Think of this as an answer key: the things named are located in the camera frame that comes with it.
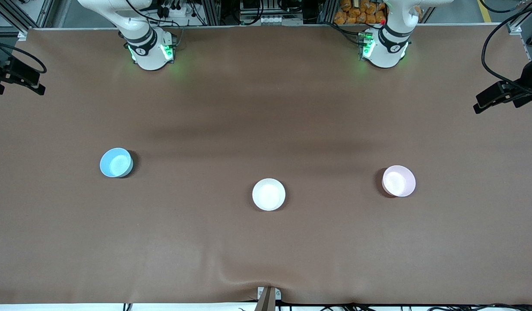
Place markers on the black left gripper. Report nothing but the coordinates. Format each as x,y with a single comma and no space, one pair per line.
531,78

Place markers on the blue bowl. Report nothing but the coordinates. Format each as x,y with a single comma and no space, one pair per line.
115,163

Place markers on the pink bowl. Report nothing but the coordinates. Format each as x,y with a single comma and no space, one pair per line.
398,181

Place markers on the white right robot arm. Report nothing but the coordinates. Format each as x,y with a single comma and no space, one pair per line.
147,56

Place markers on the white bowl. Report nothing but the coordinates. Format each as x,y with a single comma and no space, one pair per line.
268,194

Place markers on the white power strip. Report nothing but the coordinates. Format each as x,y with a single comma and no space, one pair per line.
174,9

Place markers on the orange packets pile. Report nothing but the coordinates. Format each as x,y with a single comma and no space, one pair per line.
359,12

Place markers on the brown table mat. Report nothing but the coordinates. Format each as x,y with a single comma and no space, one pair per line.
266,125

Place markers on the aluminium frame rail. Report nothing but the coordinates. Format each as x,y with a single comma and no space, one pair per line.
9,17
523,32

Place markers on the metal clamp bracket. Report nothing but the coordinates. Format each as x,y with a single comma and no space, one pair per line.
268,298

